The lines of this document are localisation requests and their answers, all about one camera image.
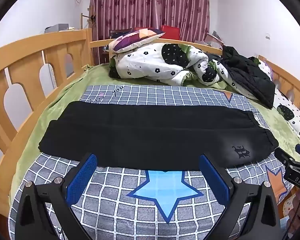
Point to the black pants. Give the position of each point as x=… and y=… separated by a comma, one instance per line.
x=152, y=135

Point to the cardboard box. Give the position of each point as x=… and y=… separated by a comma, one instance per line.
x=213, y=40

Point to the grey box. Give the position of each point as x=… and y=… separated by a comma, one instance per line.
x=58, y=28

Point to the wall socket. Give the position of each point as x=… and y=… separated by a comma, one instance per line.
x=268, y=36

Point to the green bedsheet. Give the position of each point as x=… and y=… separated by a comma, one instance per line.
x=65, y=90

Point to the white floral quilt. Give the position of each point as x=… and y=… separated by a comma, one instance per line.
x=145, y=65

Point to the black jacket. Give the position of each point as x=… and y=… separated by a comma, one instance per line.
x=250, y=80

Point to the grey checked star blanket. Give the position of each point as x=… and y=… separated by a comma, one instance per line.
x=115, y=192

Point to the wooden coat rack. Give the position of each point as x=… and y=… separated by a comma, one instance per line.
x=86, y=17

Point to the white floral pillow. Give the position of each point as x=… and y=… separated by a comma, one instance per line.
x=287, y=112

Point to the wooden bed frame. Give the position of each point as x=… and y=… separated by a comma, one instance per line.
x=27, y=50

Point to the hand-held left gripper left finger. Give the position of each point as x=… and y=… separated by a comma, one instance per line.
x=81, y=177

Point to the purple patchwork pillow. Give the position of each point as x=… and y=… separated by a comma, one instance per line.
x=132, y=38

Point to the star printed cloth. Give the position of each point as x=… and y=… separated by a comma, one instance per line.
x=290, y=207

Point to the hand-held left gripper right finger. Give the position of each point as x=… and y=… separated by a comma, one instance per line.
x=213, y=180

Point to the red box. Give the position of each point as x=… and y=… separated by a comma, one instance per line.
x=171, y=31

